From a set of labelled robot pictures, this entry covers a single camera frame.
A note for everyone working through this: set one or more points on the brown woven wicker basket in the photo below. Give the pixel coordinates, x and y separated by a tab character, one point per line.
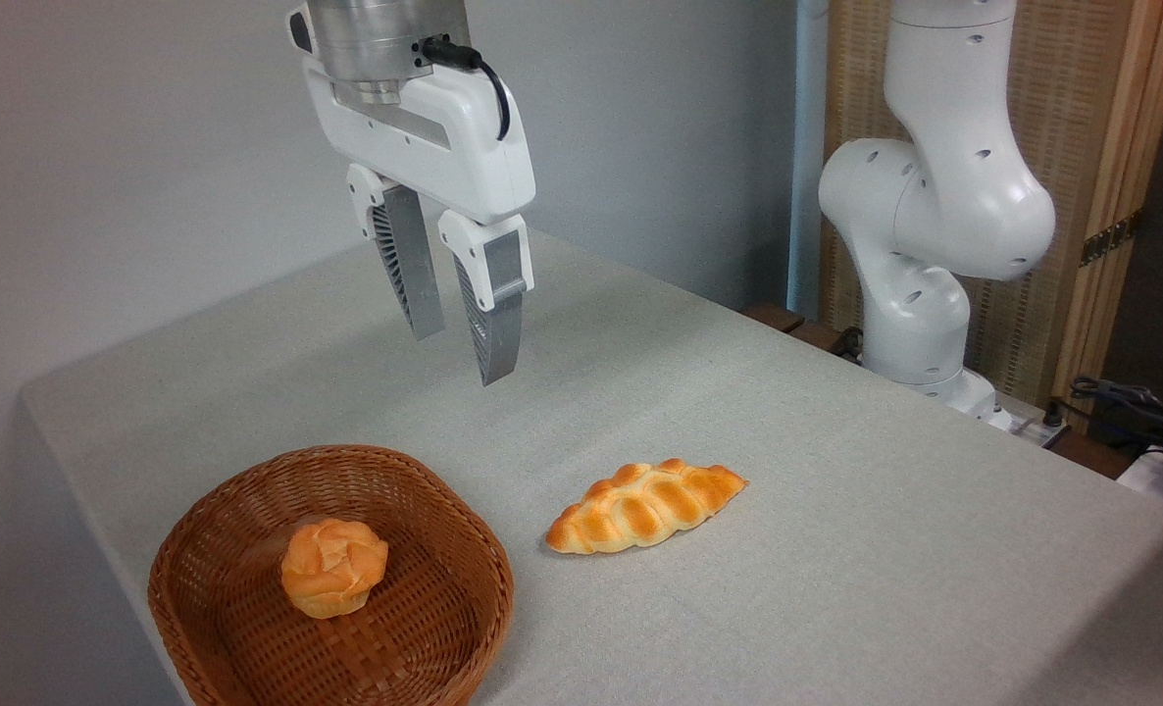
415	628

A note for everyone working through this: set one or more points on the long braided bread loaf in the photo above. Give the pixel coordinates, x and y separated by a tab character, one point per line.
645	508

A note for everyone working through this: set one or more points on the round orange bread roll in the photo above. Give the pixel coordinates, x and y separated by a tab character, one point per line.
334	569

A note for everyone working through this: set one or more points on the grey tablecloth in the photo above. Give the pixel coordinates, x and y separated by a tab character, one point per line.
787	549

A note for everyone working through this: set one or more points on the pale blue vertical pipe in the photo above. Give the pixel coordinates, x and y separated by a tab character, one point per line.
807	147

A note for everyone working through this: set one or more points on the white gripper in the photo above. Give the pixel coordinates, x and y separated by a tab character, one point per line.
444	127

